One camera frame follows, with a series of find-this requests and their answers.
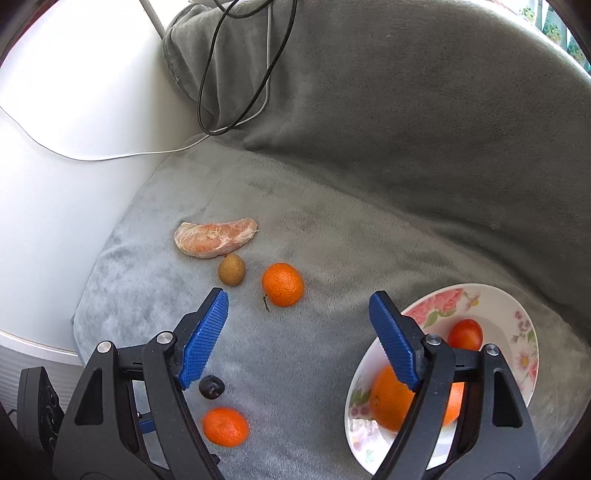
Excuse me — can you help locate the small mandarin with stem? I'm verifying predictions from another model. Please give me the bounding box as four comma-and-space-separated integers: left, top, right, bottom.
261, 263, 305, 312

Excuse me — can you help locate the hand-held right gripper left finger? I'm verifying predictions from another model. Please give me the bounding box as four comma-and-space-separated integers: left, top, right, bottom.
52, 287, 230, 480

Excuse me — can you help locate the peeled pomelo segment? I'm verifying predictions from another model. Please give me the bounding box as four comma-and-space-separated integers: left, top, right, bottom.
174, 218, 258, 259

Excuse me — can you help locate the grey fleece blanket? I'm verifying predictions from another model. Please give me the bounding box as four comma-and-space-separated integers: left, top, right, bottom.
71, 0, 591, 480

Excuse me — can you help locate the red cherry tomato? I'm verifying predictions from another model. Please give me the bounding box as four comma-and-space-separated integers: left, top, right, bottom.
447, 319, 484, 352

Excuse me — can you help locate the dark purple grape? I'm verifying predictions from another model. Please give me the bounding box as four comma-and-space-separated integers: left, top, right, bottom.
198, 376, 225, 400

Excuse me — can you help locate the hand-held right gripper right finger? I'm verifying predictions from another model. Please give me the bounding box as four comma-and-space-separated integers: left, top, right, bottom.
369, 291, 542, 480

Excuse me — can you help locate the white floral bowl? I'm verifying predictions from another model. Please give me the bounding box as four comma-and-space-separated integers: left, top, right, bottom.
344, 283, 540, 476

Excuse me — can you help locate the white cable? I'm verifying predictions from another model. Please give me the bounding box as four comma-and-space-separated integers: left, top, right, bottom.
0, 9, 274, 162

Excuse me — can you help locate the white panel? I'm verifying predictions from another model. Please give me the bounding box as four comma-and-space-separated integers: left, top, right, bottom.
0, 0, 208, 356

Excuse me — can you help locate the long black cable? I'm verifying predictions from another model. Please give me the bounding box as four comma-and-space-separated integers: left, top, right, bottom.
198, 0, 298, 137

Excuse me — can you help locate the large orange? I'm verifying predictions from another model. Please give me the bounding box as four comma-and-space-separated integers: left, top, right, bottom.
369, 367, 465, 433

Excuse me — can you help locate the brown kiwi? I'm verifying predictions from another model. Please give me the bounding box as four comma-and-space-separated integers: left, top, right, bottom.
218, 254, 246, 287

